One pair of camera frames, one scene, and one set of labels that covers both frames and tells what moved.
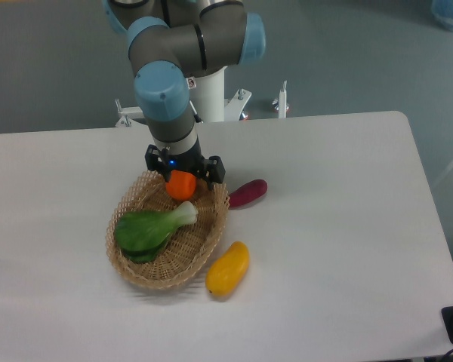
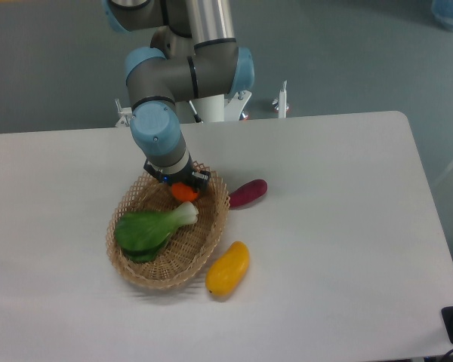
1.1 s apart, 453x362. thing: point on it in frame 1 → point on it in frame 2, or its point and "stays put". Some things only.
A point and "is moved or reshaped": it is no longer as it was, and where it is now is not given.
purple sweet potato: (247, 193) stays put
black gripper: (212, 170) → (198, 180)
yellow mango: (226, 274) stays put
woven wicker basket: (186, 249) stays put
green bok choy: (140, 235) stays put
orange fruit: (181, 185) is moved or reshaped
